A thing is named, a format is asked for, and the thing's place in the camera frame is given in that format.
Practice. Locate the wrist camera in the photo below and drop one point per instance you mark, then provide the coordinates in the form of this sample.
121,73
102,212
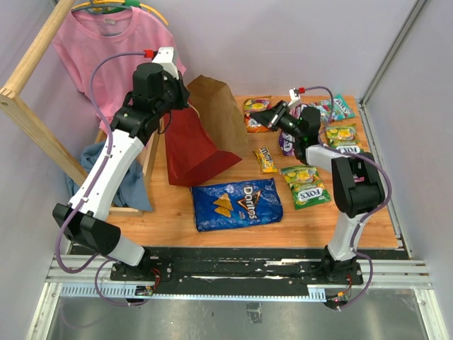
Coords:
165,56
295,98

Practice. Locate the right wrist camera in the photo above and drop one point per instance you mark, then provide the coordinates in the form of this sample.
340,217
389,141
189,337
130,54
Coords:
295,98

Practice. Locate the pink t-shirt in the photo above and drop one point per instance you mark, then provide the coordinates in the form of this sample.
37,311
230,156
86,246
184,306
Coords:
84,40

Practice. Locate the yellow M&M's candy packet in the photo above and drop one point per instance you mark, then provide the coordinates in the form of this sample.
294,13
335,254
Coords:
267,165

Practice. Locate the green candy packet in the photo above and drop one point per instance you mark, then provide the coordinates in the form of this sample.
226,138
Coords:
306,186
344,138

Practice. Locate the blue cloth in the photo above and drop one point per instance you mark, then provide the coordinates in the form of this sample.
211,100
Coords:
115,178

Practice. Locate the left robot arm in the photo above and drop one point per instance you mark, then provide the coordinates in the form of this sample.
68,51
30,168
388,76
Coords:
157,89

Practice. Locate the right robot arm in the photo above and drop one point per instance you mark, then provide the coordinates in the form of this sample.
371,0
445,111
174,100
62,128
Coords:
357,186

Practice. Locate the teal candy packet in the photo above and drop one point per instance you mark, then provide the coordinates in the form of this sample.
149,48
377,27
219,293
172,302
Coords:
341,110

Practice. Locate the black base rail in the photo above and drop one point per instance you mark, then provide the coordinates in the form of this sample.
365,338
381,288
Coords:
236,274

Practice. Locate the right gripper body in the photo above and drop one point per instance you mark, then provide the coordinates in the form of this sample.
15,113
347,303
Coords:
282,120

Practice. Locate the wooden clothes rack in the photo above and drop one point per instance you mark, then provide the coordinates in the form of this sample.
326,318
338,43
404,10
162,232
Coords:
31,183

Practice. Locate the aluminium frame post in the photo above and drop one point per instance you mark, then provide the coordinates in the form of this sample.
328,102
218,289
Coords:
403,33

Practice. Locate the blue Doritos chip bag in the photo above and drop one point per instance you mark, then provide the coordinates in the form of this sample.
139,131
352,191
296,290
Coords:
236,205

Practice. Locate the yellow green hanger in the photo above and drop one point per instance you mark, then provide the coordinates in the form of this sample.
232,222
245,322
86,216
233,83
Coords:
114,6

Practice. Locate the purple candy packet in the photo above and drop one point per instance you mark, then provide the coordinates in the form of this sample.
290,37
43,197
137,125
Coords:
297,110
286,143

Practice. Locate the red paper bag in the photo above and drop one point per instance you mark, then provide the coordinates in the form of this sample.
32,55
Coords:
207,138

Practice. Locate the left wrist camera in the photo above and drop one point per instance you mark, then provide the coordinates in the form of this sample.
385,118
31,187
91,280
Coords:
165,56

